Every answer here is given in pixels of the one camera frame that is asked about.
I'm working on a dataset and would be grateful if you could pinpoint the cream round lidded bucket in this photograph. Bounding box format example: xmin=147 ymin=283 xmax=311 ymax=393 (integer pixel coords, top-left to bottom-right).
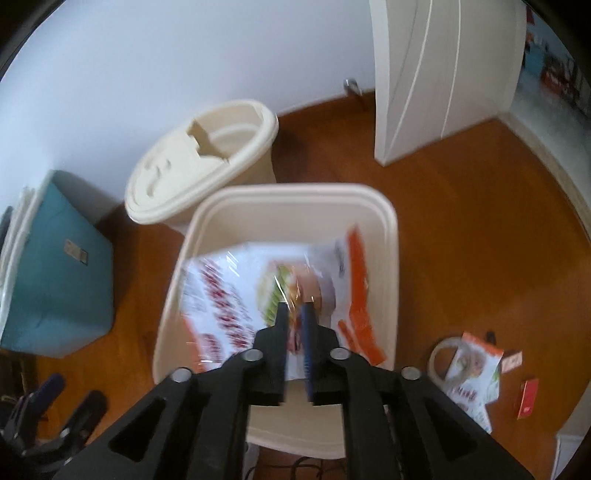
xmin=124 ymin=98 xmax=279 ymax=234

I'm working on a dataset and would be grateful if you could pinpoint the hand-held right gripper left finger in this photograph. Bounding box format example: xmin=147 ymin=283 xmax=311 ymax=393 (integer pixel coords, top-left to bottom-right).
xmin=55 ymin=302 xmax=290 ymax=480

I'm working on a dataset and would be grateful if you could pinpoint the crumpled printed food wrapper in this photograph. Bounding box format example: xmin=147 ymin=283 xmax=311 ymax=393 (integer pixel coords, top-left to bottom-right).
xmin=444 ymin=331 xmax=505 ymax=435

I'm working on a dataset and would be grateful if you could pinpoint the white door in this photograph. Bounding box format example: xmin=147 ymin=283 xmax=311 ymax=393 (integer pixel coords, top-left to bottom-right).
xmin=369 ymin=0 xmax=528 ymax=167

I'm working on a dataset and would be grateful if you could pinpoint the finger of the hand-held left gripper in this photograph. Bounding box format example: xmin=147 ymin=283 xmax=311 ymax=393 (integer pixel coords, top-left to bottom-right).
xmin=58 ymin=390 xmax=108 ymax=452
xmin=16 ymin=374 xmax=66 ymax=418

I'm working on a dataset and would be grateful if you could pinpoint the white tape ring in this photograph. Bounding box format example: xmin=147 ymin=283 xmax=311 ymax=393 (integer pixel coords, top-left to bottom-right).
xmin=428 ymin=337 xmax=468 ymax=385

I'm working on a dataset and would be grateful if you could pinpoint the black cable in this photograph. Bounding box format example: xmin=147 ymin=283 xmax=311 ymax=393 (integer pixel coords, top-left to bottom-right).
xmin=285 ymin=455 xmax=334 ymax=480

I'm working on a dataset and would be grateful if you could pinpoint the white flat panel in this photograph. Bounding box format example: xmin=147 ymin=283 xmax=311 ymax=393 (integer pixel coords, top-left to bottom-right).
xmin=0 ymin=185 xmax=37 ymax=308

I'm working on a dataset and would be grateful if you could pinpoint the white orange snack wrapper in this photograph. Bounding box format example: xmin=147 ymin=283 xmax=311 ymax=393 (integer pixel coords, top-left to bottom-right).
xmin=178 ymin=225 xmax=387 ymax=381

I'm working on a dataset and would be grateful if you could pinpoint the small red packet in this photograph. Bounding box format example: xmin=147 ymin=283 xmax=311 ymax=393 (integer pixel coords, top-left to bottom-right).
xmin=517 ymin=378 xmax=540 ymax=420

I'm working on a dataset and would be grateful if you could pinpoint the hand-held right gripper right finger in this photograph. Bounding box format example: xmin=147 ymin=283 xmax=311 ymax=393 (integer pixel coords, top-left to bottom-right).
xmin=299 ymin=302 xmax=533 ymax=480

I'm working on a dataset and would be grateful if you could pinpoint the cream square plastic bin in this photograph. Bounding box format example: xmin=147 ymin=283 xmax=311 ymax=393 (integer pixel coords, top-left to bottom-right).
xmin=152 ymin=184 xmax=400 ymax=460

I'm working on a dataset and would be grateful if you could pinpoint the teal storage box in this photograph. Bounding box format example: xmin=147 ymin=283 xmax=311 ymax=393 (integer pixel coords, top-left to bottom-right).
xmin=0 ymin=170 xmax=116 ymax=358

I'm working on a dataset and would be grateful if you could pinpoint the colourful wall poster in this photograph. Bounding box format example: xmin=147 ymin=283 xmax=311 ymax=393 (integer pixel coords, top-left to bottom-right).
xmin=524 ymin=18 xmax=588 ymax=108

